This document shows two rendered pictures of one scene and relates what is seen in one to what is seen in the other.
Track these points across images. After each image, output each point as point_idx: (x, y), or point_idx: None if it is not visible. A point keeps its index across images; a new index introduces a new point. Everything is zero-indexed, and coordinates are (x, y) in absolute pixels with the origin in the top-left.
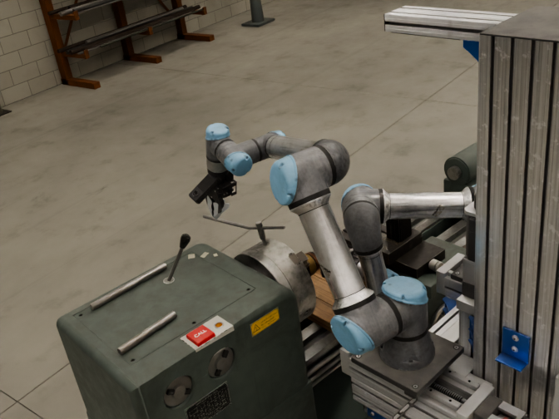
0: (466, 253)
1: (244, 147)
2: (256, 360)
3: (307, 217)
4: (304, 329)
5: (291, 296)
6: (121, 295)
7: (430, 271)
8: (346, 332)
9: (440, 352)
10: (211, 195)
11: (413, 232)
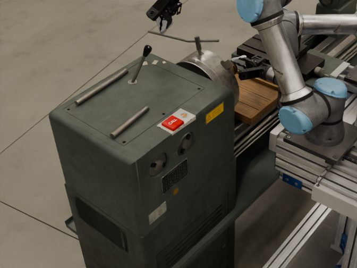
0: None
1: None
2: (206, 142)
3: (267, 32)
4: None
5: (232, 93)
6: (97, 93)
7: (314, 76)
8: (293, 118)
9: (348, 133)
10: (162, 14)
11: (301, 45)
